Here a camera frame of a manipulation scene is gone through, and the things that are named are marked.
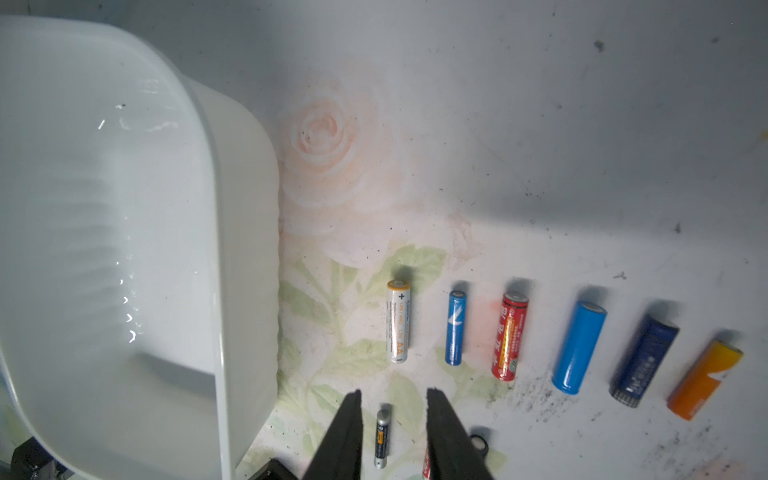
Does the red AAA battery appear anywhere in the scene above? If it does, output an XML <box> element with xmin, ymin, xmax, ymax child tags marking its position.
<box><xmin>421</xmin><ymin>449</ymin><xmax>432</xmax><ymax>480</ymax></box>

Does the dark blue AAA battery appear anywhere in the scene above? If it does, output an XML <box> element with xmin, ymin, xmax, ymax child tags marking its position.
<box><xmin>609</xmin><ymin>315</ymin><xmax>680</xmax><ymax>408</ymax></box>

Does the white plastic storage box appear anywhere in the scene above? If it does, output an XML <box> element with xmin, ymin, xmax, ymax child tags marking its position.
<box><xmin>1</xmin><ymin>16</ymin><xmax>279</xmax><ymax>479</ymax></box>

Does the black copper Duracell battery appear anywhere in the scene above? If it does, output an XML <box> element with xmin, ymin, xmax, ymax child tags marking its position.
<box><xmin>469</xmin><ymin>433</ymin><xmax>490</xmax><ymax>460</ymax></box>

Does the white orange AA battery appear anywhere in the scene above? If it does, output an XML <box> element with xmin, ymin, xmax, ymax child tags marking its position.
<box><xmin>386</xmin><ymin>280</ymin><xmax>411</xmax><ymax>363</ymax></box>

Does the floral table mat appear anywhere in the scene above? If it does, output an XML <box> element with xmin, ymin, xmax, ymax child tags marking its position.
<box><xmin>1</xmin><ymin>1</ymin><xmax>767</xmax><ymax>479</ymax></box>

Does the red AA battery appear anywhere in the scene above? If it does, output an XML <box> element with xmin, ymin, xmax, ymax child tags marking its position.
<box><xmin>491</xmin><ymin>292</ymin><xmax>529</xmax><ymax>382</ymax></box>

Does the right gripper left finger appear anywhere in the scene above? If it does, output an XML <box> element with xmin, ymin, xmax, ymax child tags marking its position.
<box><xmin>303</xmin><ymin>390</ymin><xmax>363</xmax><ymax>480</ymax></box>

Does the black silver AAA battery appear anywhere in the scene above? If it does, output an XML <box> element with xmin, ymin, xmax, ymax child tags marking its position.
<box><xmin>374</xmin><ymin>408</ymin><xmax>391</xmax><ymax>469</ymax></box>

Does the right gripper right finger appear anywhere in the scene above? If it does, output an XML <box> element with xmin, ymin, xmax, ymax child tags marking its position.
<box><xmin>426</xmin><ymin>388</ymin><xmax>493</xmax><ymax>479</ymax></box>

